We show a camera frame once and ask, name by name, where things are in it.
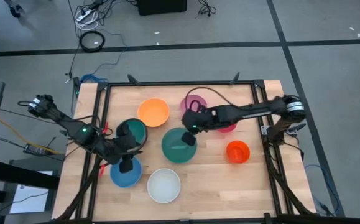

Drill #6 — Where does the white plastic bowl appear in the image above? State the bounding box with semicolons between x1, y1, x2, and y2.
146;168;182;205

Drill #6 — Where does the orange plastic bowl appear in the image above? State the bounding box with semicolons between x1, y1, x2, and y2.
136;97;170;128

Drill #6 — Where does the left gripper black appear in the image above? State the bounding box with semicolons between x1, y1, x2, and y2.
103;123;143;174

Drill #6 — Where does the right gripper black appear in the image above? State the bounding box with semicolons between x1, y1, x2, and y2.
181;104;218;146

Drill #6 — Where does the dark teal plastic bowl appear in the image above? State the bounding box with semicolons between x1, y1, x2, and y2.
116;118;149;147

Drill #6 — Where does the purple plate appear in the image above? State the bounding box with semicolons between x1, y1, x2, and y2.
180;94;208;114

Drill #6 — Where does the black box on floor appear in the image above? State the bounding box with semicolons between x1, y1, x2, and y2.
136;0;188;16

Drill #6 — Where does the black aluminium table frame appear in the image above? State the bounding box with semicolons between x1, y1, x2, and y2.
55;73;317;224

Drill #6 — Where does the black cable bundle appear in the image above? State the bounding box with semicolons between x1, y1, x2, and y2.
195;0;218;19

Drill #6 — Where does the large green plastic bowl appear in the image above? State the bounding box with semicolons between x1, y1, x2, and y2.
161;127;198;164

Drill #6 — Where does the black chair caster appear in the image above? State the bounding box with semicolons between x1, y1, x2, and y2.
4;0;25;18

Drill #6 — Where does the blue coiled cable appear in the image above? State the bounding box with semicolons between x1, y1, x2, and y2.
80;73;109;84

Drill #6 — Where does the yellow cable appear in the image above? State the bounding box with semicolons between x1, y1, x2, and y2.
0;118;65;156

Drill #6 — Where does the black ring on floor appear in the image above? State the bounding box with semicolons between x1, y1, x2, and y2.
78;30;106;53

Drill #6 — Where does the white coiled cable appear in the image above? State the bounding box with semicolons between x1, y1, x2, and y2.
75;18;99;31

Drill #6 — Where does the small pink plastic cup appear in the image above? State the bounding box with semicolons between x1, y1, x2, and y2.
216;123;238;134

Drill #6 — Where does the small red-orange plastic cup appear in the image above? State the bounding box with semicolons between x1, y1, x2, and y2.
226;139;251;164

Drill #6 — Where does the black furniture beam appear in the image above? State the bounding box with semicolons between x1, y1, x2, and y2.
0;158;61;190

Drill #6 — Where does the long blue floor cable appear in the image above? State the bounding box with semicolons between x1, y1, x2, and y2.
303;164;341;215

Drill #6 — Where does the white power strip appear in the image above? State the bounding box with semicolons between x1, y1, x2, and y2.
75;9;93;22

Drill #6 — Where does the blue plastic bowl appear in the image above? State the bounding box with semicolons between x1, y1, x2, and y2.
109;156;143;189

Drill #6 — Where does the small black floor device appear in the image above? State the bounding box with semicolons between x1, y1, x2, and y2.
23;143;48;156

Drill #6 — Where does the white panel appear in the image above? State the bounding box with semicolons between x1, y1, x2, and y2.
10;170;55;215

